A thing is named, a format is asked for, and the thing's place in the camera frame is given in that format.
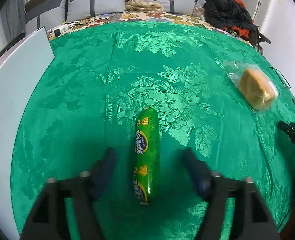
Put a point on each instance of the packaged bread loaf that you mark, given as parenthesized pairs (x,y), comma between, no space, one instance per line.
(255,86)

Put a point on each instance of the beige folded cloth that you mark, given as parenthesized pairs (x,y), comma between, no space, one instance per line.
(144,6)

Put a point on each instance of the white power adapter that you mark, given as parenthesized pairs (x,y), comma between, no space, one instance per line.
(58,30)

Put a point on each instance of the green sausage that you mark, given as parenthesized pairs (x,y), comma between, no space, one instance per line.
(147,156)

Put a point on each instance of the floral sofa cover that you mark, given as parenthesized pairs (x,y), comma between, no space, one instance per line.
(136,16)

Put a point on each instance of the grey cushion middle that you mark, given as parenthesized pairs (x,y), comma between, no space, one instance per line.
(97,3)

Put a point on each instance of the green floral tablecloth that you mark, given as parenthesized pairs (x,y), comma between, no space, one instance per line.
(92,93)

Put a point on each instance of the white cardboard box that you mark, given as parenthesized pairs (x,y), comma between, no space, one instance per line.
(21,68)

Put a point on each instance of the grey cushion left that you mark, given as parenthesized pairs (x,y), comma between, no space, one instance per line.
(44,13)

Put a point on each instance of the black and orange clothes pile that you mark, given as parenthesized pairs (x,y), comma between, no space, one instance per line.
(232,17)

